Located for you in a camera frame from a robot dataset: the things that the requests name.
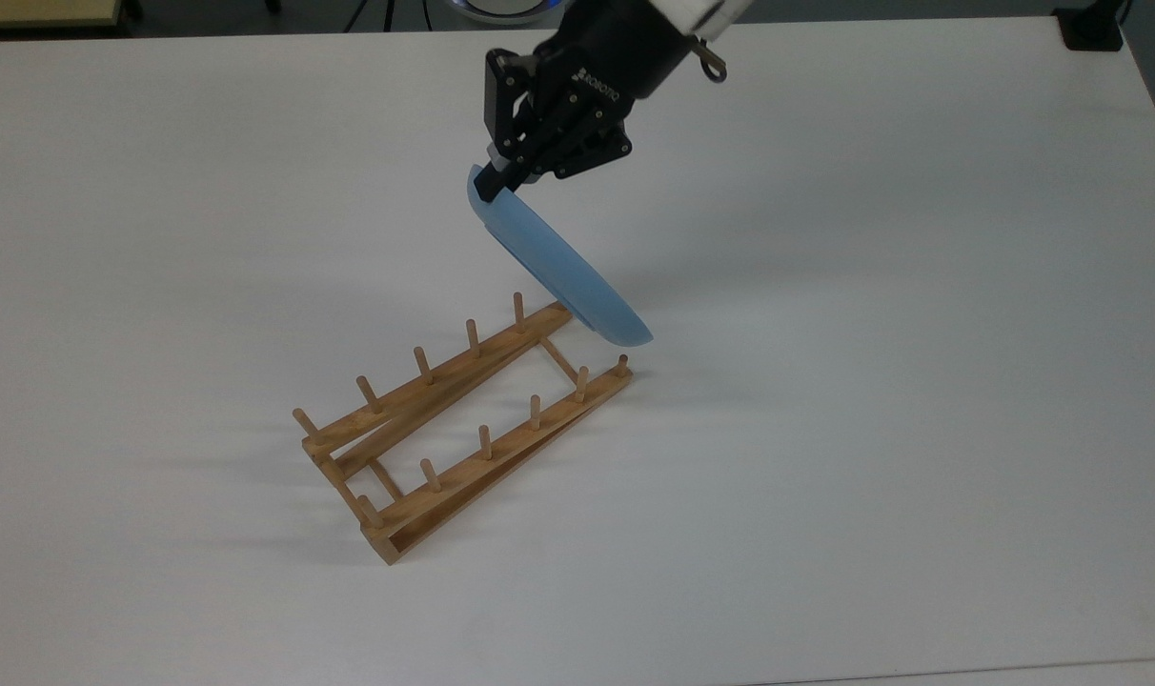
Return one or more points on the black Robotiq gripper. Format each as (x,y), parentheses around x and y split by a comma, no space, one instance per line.
(616,48)

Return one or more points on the blue round plate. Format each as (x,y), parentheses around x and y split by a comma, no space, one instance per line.
(563,267)

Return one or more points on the wooden dowel plate rack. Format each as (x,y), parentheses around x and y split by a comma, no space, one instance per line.
(463,438)

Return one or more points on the white and blue round object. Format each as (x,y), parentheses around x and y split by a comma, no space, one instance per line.
(506,8)

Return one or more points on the yellowish wooden desk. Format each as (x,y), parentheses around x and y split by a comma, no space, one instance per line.
(39,11)

